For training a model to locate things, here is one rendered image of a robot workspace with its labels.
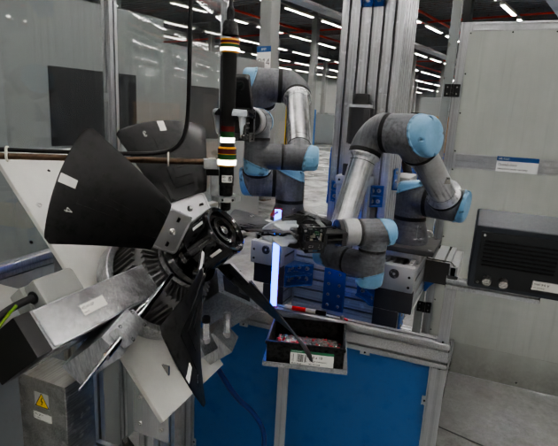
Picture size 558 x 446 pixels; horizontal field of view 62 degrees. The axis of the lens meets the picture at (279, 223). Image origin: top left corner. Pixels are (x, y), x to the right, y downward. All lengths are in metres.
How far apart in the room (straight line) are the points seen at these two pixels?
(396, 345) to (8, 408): 1.22
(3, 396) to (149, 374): 0.74
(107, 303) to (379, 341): 0.84
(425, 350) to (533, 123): 1.63
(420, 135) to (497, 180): 1.50
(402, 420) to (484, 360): 1.53
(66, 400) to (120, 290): 0.36
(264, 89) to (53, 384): 1.08
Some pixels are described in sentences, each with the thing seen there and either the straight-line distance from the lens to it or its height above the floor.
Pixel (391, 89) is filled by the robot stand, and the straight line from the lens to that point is 1.93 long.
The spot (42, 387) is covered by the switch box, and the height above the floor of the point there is 0.82.
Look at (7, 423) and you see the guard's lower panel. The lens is 1.82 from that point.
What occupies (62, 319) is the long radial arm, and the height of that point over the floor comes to 1.12.
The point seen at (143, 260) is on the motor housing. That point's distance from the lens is 1.07.
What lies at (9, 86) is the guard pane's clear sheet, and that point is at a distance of 1.60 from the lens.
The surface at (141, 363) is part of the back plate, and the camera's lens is 1.11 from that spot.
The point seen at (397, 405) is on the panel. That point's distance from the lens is 1.60.
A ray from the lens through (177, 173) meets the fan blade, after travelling 1.15.
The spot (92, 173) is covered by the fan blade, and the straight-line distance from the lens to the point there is 0.92.
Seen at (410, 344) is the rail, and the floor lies 0.84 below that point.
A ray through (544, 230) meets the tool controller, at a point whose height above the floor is 1.23.
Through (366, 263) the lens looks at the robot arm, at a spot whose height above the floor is 1.10.
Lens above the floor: 1.48
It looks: 13 degrees down
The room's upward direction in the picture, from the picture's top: 3 degrees clockwise
